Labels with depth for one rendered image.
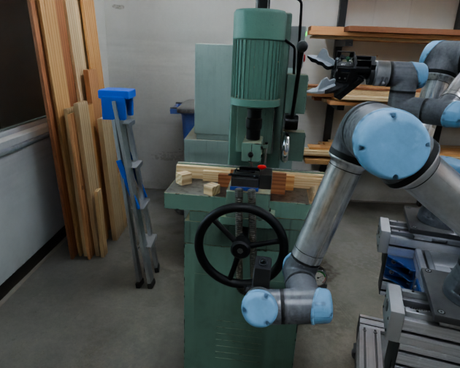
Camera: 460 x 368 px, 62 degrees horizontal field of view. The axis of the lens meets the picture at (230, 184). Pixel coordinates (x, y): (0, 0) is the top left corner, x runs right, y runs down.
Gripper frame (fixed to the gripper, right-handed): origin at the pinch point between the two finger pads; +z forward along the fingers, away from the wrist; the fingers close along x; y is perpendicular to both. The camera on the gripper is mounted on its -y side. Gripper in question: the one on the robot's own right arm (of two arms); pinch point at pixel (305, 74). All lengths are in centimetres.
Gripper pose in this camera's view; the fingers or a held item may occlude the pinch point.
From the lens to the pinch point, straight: 128.4
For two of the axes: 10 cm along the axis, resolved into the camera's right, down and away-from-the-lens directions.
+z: -9.9, -0.8, 1.0
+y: -0.5, -4.7, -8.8
